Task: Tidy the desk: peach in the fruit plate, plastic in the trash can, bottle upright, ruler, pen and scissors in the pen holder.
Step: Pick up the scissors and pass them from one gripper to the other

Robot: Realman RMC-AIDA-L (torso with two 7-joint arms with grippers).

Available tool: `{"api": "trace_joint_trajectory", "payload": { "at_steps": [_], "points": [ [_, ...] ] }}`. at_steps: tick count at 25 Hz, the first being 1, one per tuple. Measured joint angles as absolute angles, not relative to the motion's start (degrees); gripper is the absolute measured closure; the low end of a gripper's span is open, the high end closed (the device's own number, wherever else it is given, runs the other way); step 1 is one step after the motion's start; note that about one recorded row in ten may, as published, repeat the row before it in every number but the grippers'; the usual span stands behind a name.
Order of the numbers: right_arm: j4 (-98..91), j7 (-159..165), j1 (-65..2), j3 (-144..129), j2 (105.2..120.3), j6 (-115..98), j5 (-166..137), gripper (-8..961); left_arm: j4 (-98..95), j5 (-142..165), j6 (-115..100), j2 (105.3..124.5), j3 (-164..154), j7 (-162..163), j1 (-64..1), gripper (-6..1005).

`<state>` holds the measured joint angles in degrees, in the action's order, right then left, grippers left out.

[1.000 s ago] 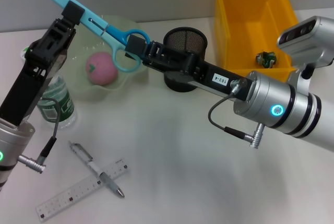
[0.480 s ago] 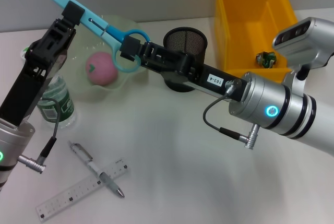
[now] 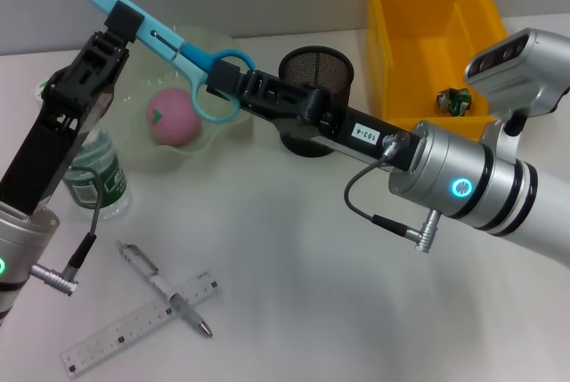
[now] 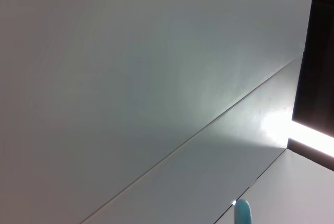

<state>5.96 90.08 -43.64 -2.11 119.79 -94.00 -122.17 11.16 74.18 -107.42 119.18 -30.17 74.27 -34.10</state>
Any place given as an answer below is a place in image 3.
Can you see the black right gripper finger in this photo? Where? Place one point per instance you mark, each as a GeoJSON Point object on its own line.
{"type": "Point", "coordinates": [225, 79]}
{"type": "Point", "coordinates": [271, 112]}

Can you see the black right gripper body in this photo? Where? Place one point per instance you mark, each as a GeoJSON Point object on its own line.
{"type": "Point", "coordinates": [356, 132]}

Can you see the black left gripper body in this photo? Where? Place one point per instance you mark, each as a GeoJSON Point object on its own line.
{"type": "Point", "coordinates": [44, 146]}

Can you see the translucent green wavy fruit plate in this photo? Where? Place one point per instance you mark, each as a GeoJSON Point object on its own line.
{"type": "Point", "coordinates": [131, 101]}

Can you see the blue scissors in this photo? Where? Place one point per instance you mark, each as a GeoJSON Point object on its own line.
{"type": "Point", "coordinates": [156, 28]}

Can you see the clear water bottle green label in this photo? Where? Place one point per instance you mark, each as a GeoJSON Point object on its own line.
{"type": "Point", "coordinates": [102, 186]}

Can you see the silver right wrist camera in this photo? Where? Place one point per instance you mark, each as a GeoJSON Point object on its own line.
{"type": "Point", "coordinates": [525, 61]}

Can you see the yellow plastic bin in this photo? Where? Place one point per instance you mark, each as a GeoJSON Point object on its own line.
{"type": "Point", "coordinates": [414, 43]}

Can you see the green plastic wrapper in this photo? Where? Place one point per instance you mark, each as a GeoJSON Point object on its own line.
{"type": "Point", "coordinates": [454, 101]}

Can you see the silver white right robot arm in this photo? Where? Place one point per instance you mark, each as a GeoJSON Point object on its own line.
{"type": "Point", "coordinates": [467, 168]}

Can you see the black mesh pen holder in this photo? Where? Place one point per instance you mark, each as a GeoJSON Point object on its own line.
{"type": "Point", "coordinates": [320, 66]}

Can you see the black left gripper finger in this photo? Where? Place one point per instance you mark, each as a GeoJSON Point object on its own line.
{"type": "Point", "coordinates": [124, 21]}
{"type": "Point", "coordinates": [120, 59]}

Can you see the pink toy peach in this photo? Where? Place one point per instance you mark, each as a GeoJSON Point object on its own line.
{"type": "Point", "coordinates": [171, 128]}

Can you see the transparent plastic ruler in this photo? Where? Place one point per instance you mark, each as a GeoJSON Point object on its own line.
{"type": "Point", "coordinates": [111, 337]}

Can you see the grey silver pen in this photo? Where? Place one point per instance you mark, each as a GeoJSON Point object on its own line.
{"type": "Point", "coordinates": [138, 259]}

